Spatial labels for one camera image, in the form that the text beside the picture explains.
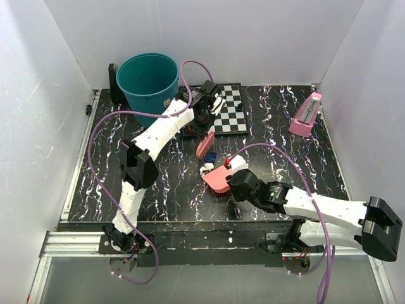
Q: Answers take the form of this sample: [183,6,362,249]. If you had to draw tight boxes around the purple cable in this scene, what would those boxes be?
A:
[230,142,336,304]
[87,60,215,285]

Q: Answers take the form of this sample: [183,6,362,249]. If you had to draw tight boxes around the pink dustpan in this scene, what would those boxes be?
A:
[202,165,232,194]

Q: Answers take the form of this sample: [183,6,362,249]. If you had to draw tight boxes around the white paper scrap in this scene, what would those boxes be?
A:
[199,163,214,174]

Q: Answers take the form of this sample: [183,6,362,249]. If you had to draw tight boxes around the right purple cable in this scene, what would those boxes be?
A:
[230,142,336,304]

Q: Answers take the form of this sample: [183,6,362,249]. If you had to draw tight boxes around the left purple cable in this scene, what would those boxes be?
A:
[87,60,215,285]

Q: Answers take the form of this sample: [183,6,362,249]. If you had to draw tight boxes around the pink metronome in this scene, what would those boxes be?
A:
[289,92,322,137]

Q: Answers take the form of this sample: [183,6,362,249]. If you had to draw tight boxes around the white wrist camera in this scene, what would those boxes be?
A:
[209,94,226,116]
[224,155,248,175]

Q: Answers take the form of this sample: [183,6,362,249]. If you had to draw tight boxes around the pink hand brush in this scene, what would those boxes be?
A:
[196,131,215,160]

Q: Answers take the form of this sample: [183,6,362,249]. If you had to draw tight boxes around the black and white chessboard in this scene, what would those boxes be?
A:
[181,83,249,137]

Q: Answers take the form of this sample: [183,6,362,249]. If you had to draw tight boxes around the blue paper scrap by dustpan handle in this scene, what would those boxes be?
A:
[204,152,217,163]

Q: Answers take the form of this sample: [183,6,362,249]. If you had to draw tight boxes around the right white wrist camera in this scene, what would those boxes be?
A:
[224,155,248,175]

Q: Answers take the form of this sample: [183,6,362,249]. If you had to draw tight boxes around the teal plastic bucket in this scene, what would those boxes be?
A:
[116,53,179,115]

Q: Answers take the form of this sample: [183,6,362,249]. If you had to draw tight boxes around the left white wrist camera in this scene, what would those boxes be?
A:
[209,94,226,116]

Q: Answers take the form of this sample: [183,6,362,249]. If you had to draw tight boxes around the black metronome behind bucket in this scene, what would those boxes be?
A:
[108,63,127,105]

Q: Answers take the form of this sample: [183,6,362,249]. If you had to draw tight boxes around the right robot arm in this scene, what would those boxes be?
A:
[226,169,403,262]

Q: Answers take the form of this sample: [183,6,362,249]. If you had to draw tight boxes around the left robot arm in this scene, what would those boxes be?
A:
[103,80,226,253]

